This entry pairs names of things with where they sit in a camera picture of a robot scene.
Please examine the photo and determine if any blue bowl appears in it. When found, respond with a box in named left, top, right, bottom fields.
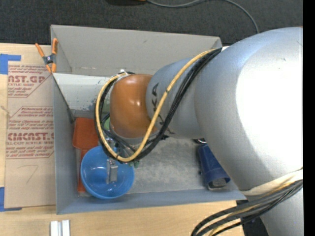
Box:
left=80, top=145, right=136, bottom=200

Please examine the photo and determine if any grey metal bin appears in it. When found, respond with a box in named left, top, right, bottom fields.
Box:
left=50, top=25, right=248, bottom=215

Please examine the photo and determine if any brown cardboard board red print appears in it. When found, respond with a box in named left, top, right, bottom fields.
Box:
left=0, top=42, right=57, bottom=212

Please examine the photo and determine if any dark blue cup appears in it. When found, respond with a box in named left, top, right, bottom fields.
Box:
left=196, top=143, right=231, bottom=191

